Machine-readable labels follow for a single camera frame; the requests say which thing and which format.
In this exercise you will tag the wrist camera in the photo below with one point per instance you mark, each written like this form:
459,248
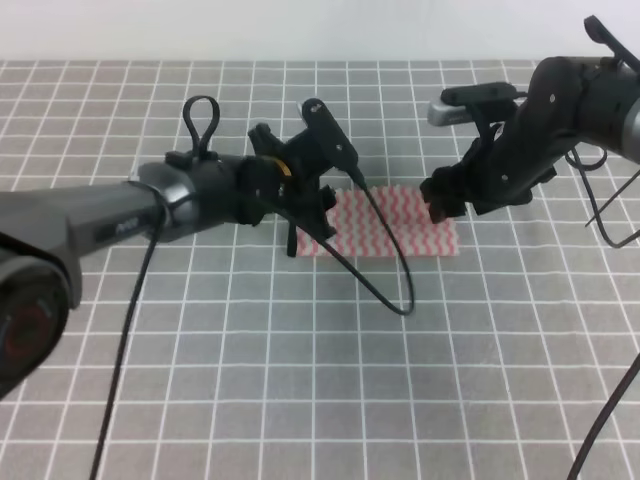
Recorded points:
327,133
490,102

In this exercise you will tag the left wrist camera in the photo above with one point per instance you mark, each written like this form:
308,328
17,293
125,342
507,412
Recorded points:
327,133

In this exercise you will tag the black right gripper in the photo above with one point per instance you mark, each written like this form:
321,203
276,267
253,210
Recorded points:
504,163

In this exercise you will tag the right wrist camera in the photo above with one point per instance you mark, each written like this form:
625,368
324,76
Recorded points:
490,102

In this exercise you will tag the grey checked tablecloth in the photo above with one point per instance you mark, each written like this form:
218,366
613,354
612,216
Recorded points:
244,363

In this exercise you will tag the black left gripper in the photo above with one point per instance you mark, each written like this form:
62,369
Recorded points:
287,175

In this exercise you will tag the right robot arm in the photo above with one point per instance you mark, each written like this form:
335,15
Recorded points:
603,101

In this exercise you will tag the pink white wavy towel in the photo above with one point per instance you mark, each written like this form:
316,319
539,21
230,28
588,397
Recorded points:
360,233

